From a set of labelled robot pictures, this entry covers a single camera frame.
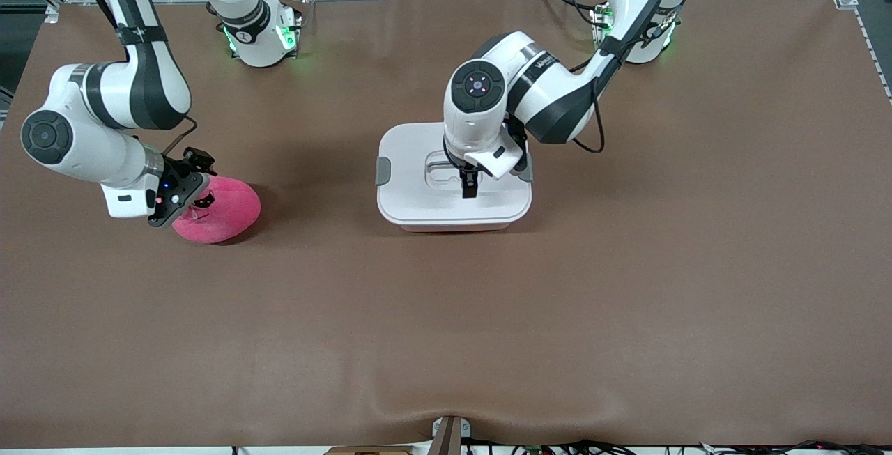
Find white box lid grey clips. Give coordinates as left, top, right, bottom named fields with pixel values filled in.
left=375, top=121, right=535, bottom=226

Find pink plush toy with eyes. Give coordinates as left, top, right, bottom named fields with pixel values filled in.
left=171, top=175, right=262, bottom=245

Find pink translucent plastic box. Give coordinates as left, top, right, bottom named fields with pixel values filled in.
left=399, top=222, right=520, bottom=233

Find brown table mat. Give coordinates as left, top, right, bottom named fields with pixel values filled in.
left=0, top=0, right=892, bottom=450

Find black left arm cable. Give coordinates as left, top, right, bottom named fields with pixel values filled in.
left=570, top=0, right=713, bottom=155

